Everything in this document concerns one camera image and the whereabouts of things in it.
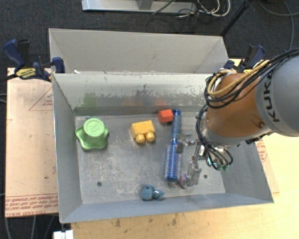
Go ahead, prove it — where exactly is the red block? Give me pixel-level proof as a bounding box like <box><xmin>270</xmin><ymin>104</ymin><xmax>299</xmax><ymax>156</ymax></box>
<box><xmin>157</xmin><ymin>109</ymin><xmax>174</xmax><ymax>124</ymax></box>

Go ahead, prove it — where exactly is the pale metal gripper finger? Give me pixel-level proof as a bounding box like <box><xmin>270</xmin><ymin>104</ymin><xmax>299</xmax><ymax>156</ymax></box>
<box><xmin>179</xmin><ymin>168</ymin><xmax>202</xmax><ymax>189</ymax></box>
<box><xmin>176</xmin><ymin>132</ymin><xmax>199</xmax><ymax>154</ymax></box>

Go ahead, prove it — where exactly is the grey metal bin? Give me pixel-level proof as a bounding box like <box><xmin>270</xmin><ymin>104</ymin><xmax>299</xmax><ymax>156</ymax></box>
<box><xmin>48</xmin><ymin>28</ymin><xmax>274</xmax><ymax>224</ymax></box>

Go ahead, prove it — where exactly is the yellow toy brick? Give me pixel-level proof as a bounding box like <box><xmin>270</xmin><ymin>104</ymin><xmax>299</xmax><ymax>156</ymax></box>
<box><xmin>130</xmin><ymin>120</ymin><xmax>156</xmax><ymax>144</ymax></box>

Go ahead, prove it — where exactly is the blue hair brush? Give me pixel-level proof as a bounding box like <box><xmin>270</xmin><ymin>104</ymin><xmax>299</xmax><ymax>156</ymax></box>
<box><xmin>164</xmin><ymin>109</ymin><xmax>183</xmax><ymax>183</ymax></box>

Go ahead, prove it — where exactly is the green star-shaped cup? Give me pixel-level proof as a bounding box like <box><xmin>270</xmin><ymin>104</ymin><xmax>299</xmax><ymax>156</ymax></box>
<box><xmin>75</xmin><ymin>118</ymin><xmax>110</xmax><ymax>151</ymax></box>

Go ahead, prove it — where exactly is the brown cardboard board, red print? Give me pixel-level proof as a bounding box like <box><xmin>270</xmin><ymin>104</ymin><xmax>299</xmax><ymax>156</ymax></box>
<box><xmin>4</xmin><ymin>67</ymin><xmax>280</xmax><ymax>218</ymax></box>

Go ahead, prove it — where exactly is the blue toy animal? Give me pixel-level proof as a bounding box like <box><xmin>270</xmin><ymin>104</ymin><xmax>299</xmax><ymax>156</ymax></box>
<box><xmin>141</xmin><ymin>184</ymin><xmax>165</xmax><ymax>201</ymax></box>

